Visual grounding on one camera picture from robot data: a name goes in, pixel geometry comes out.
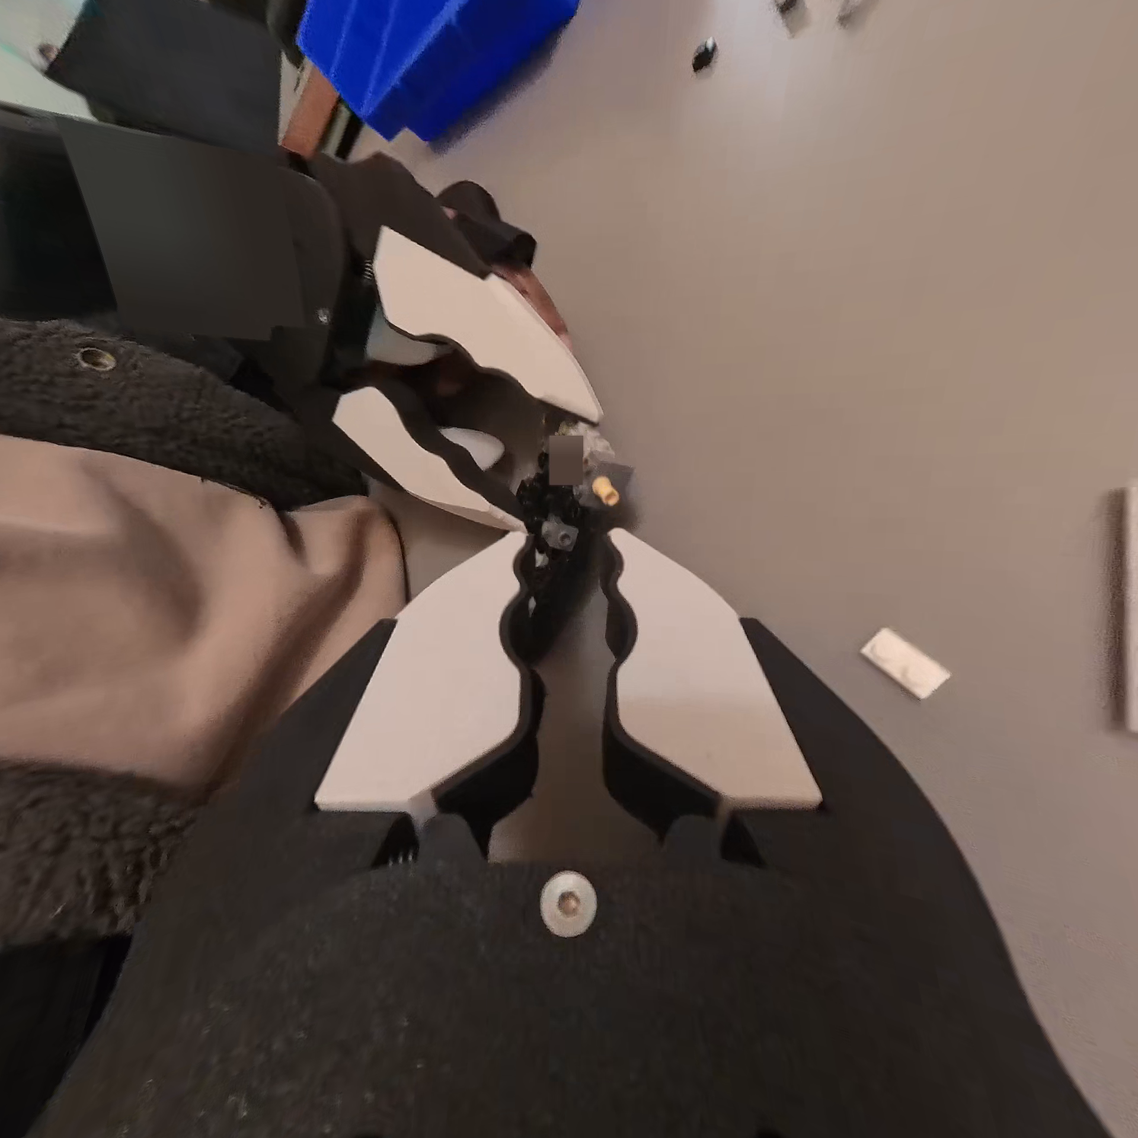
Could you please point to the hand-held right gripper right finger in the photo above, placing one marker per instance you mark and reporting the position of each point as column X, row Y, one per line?
column 711, row 704

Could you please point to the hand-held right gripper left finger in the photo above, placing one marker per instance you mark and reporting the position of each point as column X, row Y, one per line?
column 426, row 704

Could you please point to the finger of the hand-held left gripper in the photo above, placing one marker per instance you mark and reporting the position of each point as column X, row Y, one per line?
column 392, row 437
column 481, row 321

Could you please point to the black toy brick car chassis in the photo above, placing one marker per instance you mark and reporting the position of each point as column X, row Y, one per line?
column 556, row 605

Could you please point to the small white brick tile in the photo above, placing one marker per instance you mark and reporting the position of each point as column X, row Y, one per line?
column 904, row 663

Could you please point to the grey desk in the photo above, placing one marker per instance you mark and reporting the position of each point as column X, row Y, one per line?
column 844, row 356

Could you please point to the person's left hand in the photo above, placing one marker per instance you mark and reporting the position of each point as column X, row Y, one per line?
column 544, row 307

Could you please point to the blue storage bin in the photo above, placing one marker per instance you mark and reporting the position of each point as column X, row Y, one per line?
column 426, row 54

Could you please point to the person's taupe sweatshirt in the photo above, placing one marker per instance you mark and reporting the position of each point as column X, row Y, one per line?
column 179, row 578

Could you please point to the black panel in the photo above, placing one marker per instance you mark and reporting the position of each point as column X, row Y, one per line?
column 179, row 63

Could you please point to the small black plate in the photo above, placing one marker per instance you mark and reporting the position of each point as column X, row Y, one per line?
column 705, row 54

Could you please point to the long grey brick plate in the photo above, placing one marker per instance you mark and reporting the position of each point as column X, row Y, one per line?
column 1127, row 605

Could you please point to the light grey rounded plate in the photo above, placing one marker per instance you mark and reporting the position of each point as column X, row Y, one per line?
column 848, row 7

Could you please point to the person's black trousers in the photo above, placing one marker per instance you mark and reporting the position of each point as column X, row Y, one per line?
column 45, row 1023

